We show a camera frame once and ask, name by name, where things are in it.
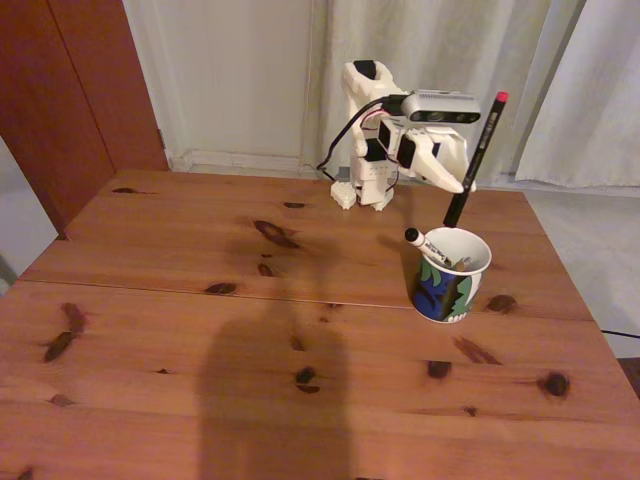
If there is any thin black pen red end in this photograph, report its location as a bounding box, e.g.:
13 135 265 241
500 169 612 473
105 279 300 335
442 90 510 229

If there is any white marker black cap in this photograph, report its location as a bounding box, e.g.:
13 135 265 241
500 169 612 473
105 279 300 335
403 228 455 271

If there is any white curtain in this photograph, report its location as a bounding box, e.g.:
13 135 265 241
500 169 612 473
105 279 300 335
514 0 640 190
304 0 586 187

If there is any white mug blue green print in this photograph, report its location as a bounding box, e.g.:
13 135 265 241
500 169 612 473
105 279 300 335
410 227 494 325

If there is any brown wooden door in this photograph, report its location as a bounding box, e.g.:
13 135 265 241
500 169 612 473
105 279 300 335
0 0 170 241

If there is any silver oval camera box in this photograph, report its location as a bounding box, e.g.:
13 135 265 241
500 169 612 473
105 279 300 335
399 89 482 125

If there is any black camera cable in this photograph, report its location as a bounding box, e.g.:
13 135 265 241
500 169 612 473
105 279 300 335
315 93 409 185

